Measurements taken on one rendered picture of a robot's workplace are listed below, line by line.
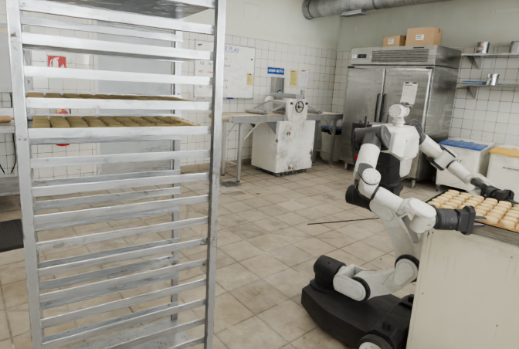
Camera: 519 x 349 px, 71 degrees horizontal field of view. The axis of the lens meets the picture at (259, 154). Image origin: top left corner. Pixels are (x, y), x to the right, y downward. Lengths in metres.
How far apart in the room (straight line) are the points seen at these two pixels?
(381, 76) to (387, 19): 1.49
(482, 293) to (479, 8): 5.08
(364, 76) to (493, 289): 4.63
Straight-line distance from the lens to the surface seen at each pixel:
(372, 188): 1.61
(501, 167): 5.53
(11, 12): 1.22
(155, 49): 1.29
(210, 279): 1.55
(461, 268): 1.88
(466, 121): 6.33
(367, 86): 6.05
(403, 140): 1.91
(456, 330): 2.02
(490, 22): 6.37
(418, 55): 5.72
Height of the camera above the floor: 1.42
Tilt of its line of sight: 11 degrees down
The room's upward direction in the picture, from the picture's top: 3 degrees clockwise
